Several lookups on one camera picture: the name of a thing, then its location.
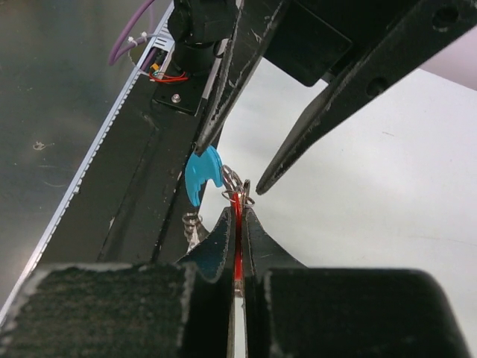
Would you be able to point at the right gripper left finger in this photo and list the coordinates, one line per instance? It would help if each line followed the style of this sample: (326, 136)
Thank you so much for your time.
(179, 309)

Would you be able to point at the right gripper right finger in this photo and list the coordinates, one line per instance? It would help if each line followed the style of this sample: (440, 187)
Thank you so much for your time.
(296, 311)

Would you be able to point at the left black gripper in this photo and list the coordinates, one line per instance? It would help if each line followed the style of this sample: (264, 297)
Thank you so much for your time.
(366, 46)

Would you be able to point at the red key tag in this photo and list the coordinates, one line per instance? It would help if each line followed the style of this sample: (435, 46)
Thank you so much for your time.
(238, 270)

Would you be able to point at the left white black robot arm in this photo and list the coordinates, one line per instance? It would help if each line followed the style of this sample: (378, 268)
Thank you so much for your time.
(202, 24)

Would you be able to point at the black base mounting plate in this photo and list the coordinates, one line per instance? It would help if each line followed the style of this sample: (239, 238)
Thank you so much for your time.
(129, 202)

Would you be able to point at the white slotted cable duct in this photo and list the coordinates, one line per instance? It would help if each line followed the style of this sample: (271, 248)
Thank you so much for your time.
(59, 99)

